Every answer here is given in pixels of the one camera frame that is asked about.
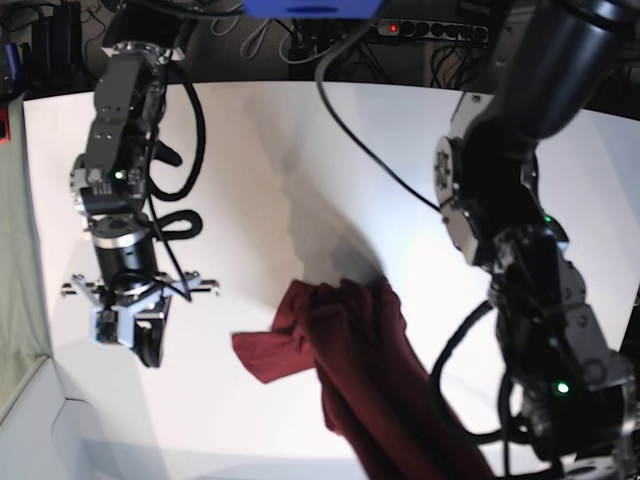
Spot dark red t-shirt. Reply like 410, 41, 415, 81
231, 279, 493, 479

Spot black power strip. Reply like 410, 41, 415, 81
374, 18, 489, 45

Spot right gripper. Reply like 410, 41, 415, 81
60, 234, 221, 370

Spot red black device left edge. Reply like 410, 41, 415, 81
0, 107, 10, 144

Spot blue bottle left edge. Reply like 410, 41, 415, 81
1, 43, 22, 88

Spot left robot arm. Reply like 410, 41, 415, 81
431, 1, 639, 479

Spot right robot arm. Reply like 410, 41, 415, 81
69, 1, 215, 368

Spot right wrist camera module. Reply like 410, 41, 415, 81
89, 305, 135, 348

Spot blue box at top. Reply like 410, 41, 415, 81
243, 0, 383, 19

